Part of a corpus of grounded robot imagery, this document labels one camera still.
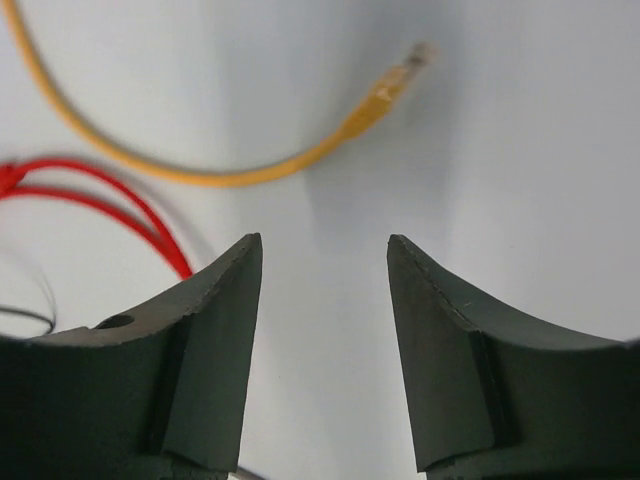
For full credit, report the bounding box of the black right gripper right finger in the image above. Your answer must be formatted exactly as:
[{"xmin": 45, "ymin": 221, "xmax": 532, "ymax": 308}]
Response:
[{"xmin": 387, "ymin": 235, "xmax": 639, "ymax": 479}]

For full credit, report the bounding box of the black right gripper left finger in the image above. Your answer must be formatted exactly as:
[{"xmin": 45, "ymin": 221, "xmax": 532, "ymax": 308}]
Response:
[{"xmin": 1, "ymin": 233, "xmax": 263, "ymax": 479}]

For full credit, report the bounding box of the red ethernet cable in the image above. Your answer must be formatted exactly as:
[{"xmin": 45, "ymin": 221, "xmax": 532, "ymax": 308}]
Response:
[
  {"xmin": 0, "ymin": 157, "xmax": 194, "ymax": 279},
  {"xmin": 0, "ymin": 187, "xmax": 189, "ymax": 281}
]

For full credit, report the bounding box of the yellow ethernet cable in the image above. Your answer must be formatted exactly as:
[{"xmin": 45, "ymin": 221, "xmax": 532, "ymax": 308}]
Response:
[{"xmin": 2, "ymin": 0, "xmax": 439, "ymax": 190}]

